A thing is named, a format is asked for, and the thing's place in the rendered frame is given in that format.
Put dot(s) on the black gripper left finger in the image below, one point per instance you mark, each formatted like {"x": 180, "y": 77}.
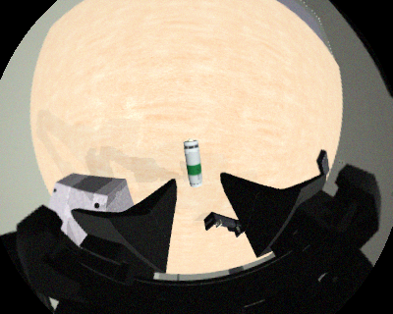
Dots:
{"x": 145, "y": 229}

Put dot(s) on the white battery with green band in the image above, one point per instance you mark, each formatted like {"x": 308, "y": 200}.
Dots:
{"x": 193, "y": 161}

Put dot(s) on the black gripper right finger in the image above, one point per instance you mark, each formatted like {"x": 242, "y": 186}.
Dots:
{"x": 264, "y": 211}

